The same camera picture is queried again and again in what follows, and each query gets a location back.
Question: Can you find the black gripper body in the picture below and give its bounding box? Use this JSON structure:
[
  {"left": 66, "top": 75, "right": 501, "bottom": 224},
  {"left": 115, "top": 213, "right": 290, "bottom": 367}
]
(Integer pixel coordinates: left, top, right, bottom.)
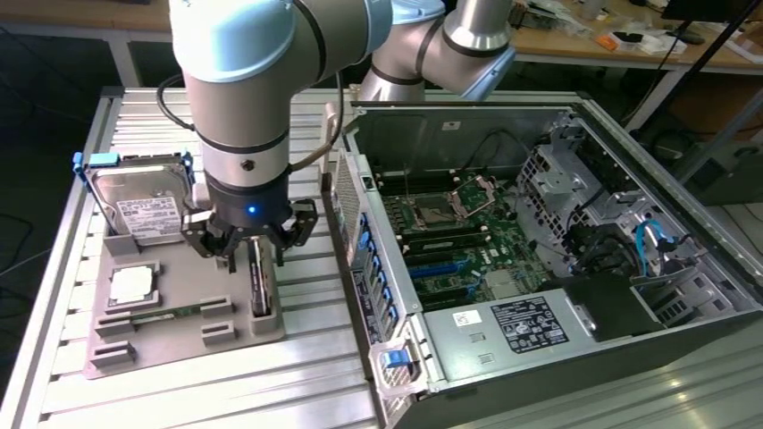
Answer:
[{"left": 206, "top": 176, "right": 297, "bottom": 238}]

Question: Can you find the black graphics card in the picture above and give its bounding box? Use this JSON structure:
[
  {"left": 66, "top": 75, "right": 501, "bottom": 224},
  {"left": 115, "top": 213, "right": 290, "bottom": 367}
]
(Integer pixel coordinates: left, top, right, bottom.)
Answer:
[{"left": 245, "top": 236, "right": 278, "bottom": 319}]

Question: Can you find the blue expansion slot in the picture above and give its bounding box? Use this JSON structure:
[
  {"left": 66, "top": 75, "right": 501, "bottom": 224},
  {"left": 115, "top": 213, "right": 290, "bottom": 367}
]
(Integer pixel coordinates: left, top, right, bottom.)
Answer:
[{"left": 410, "top": 262, "right": 466, "bottom": 279}]

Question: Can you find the black expansion slot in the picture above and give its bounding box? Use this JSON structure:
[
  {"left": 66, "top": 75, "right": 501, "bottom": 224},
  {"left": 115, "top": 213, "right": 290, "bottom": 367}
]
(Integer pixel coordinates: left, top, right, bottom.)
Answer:
[{"left": 418, "top": 288, "right": 474, "bottom": 307}]

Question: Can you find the grey parts rack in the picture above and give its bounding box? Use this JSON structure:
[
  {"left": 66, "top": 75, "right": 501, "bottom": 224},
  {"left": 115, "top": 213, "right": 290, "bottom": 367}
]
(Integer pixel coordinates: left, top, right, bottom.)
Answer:
[{"left": 82, "top": 181, "right": 287, "bottom": 381}]

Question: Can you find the hard disk in blue carrier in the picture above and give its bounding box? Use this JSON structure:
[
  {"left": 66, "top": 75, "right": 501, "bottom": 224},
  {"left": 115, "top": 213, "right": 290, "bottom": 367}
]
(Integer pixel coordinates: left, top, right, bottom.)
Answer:
[{"left": 71, "top": 150, "right": 202, "bottom": 247}]

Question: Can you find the silver CPU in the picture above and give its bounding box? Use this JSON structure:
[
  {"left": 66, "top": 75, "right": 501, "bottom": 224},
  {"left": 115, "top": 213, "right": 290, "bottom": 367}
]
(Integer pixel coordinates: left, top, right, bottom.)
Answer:
[{"left": 109, "top": 266, "right": 159, "bottom": 302}]

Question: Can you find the green RAM stick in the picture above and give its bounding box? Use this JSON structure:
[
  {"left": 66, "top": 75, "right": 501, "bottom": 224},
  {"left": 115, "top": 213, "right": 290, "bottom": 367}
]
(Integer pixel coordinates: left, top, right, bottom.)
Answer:
[{"left": 127, "top": 304, "right": 206, "bottom": 320}]

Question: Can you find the CPU socket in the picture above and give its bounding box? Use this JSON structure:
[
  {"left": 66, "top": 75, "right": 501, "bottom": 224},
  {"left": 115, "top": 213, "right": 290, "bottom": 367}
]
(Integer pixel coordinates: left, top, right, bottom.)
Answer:
[{"left": 413, "top": 194, "right": 456, "bottom": 230}]

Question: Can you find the black RAM stick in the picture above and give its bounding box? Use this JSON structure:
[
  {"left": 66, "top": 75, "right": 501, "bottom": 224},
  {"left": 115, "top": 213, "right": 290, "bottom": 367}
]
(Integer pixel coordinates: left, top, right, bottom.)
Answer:
[{"left": 406, "top": 231, "right": 489, "bottom": 255}]

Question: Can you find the metal socket cover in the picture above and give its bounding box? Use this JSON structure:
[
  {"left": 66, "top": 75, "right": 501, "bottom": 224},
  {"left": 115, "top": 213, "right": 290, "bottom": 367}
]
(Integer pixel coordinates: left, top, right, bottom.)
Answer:
[{"left": 452, "top": 175, "right": 498, "bottom": 216}]

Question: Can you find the silver chipset heatsink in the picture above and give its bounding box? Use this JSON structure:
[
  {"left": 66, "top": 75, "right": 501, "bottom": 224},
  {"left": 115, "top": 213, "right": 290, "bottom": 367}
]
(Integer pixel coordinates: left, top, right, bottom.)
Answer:
[{"left": 484, "top": 269, "right": 530, "bottom": 299}]

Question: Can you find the grey power supply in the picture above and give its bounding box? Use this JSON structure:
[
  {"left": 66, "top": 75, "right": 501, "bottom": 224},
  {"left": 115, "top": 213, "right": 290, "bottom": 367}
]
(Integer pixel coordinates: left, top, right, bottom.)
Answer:
[{"left": 422, "top": 288, "right": 600, "bottom": 382}]

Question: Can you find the silver drive cage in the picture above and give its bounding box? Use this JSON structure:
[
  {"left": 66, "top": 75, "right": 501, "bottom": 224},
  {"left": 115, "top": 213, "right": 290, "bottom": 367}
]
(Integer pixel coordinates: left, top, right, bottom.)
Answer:
[{"left": 513, "top": 142, "right": 601, "bottom": 233}]

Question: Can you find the open black PC case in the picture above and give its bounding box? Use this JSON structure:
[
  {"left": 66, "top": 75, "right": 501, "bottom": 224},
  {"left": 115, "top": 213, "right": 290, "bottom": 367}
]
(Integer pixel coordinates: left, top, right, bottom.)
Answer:
[{"left": 321, "top": 100, "right": 763, "bottom": 429}]

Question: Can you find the cluttered wooden desk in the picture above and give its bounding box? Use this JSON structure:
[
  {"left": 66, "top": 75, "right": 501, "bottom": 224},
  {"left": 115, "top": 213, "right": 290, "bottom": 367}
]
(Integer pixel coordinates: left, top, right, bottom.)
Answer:
[{"left": 510, "top": 0, "right": 763, "bottom": 130}]

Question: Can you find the orange and white box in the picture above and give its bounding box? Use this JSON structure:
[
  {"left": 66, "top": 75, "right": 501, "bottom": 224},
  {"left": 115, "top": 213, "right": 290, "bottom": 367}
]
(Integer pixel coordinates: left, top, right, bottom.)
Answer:
[{"left": 593, "top": 29, "right": 649, "bottom": 54}]

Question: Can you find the black floor machine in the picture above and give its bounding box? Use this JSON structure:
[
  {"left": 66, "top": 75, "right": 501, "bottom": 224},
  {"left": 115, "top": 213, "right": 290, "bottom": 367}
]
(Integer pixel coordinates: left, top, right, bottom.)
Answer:
[{"left": 680, "top": 142, "right": 763, "bottom": 206}]

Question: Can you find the black tripod pole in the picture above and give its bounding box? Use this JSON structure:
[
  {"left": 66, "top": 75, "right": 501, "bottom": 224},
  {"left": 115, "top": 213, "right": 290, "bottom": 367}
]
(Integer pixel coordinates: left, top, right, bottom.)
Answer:
[{"left": 624, "top": 0, "right": 746, "bottom": 129}]

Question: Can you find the black monitor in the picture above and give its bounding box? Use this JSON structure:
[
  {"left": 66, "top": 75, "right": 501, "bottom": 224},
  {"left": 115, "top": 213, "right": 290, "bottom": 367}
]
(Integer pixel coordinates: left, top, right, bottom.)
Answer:
[{"left": 660, "top": 0, "right": 763, "bottom": 23}]

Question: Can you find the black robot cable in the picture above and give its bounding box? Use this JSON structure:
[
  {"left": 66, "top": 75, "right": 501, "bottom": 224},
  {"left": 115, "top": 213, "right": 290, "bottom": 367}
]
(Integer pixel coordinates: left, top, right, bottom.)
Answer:
[{"left": 157, "top": 71, "right": 349, "bottom": 173}]

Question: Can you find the long wooden desk, white frame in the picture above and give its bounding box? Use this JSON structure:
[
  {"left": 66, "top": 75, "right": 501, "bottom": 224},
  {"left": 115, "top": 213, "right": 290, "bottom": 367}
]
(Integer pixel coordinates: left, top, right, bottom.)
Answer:
[{"left": 0, "top": 0, "right": 186, "bottom": 88}]

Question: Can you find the blue disk wire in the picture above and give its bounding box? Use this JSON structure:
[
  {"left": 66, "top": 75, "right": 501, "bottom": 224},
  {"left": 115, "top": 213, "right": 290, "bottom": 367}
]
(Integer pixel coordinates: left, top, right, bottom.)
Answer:
[{"left": 634, "top": 220, "right": 669, "bottom": 279}]

